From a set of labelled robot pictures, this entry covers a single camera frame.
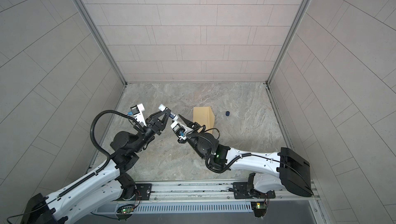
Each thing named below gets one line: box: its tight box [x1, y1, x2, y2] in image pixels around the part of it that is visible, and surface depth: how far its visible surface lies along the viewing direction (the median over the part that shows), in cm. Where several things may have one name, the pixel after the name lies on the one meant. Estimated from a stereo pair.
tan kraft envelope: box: [192, 106, 216, 134], surface depth 101 cm
